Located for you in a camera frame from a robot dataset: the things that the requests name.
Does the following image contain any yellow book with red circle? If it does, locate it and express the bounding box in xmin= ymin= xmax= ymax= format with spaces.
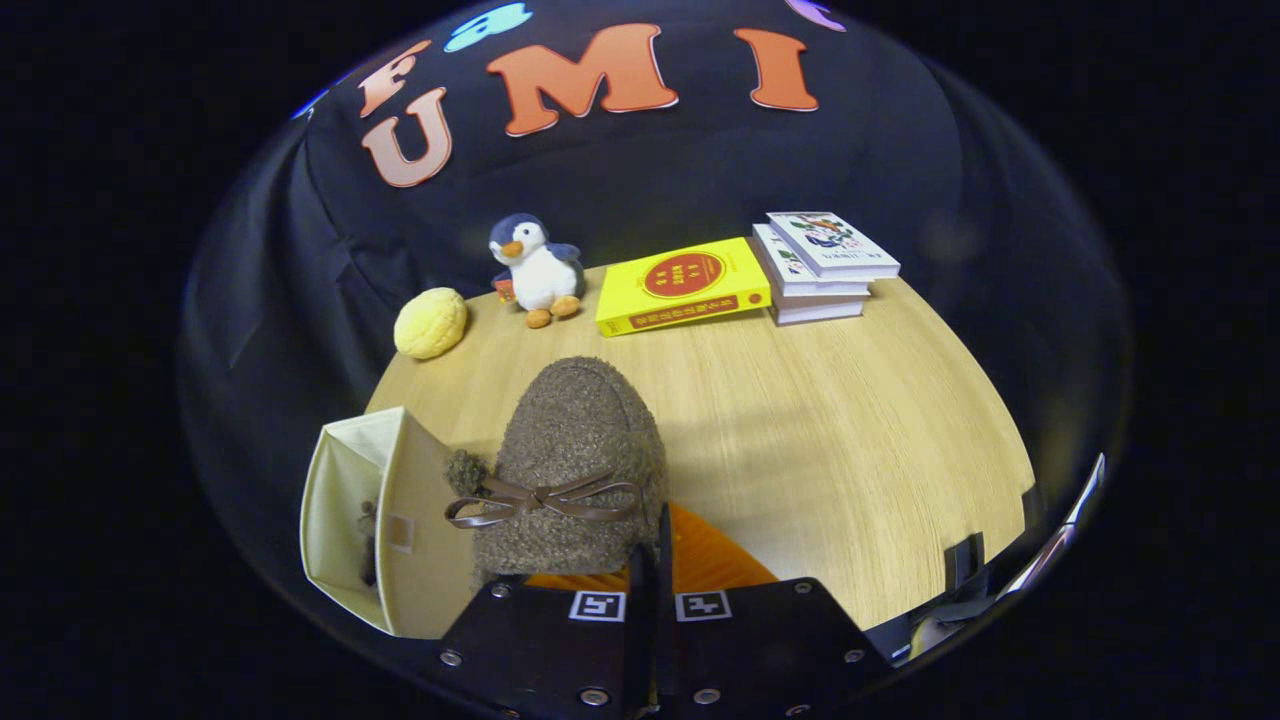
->
xmin=596 ymin=237 xmax=773 ymax=338

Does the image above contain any penguin plush toy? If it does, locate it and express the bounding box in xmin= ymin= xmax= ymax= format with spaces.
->
xmin=488 ymin=212 xmax=587 ymax=330

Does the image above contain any yellow bun plush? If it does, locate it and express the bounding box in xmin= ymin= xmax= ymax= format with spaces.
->
xmin=393 ymin=287 xmax=469 ymax=361

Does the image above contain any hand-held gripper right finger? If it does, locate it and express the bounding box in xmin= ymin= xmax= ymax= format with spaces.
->
xmin=655 ymin=502 xmax=894 ymax=719

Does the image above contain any cream fabric storage box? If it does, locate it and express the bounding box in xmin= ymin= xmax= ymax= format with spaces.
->
xmin=300 ymin=406 xmax=483 ymax=640

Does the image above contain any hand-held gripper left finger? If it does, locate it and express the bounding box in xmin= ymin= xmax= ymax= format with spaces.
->
xmin=438 ymin=544 xmax=653 ymax=720

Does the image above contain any brown fuzzy shoe with bow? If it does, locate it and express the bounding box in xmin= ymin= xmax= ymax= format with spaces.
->
xmin=357 ymin=499 xmax=382 ymax=589
xmin=445 ymin=356 xmax=670 ymax=583

